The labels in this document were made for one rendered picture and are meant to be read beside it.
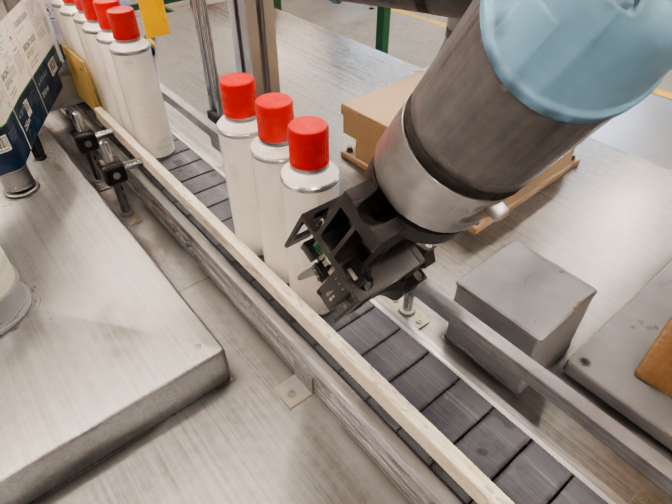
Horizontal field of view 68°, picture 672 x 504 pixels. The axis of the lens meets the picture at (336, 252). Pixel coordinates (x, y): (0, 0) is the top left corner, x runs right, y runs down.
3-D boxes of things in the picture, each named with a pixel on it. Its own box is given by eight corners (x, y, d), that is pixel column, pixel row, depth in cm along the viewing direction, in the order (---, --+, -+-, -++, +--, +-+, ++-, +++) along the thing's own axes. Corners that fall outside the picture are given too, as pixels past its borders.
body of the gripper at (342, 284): (279, 245, 38) (326, 158, 28) (363, 203, 42) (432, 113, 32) (334, 330, 37) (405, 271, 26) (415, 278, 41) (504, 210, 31)
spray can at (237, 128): (229, 243, 60) (198, 76, 47) (265, 226, 63) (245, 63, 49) (252, 265, 57) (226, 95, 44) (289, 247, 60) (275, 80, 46)
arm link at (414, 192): (471, 64, 28) (562, 179, 27) (432, 115, 32) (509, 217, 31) (373, 101, 25) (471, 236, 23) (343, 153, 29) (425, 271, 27)
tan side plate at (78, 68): (78, 97, 87) (59, 44, 81) (82, 95, 88) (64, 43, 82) (98, 117, 81) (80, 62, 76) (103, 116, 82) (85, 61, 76)
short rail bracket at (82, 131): (87, 181, 79) (60, 110, 71) (126, 168, 82) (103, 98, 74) (95, 190, 77) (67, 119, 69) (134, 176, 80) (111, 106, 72)
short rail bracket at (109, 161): (114, 214, 73) (86, 140, 65) (133, 206, 74) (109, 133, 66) (122, 224, 71) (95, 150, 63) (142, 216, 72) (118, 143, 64)
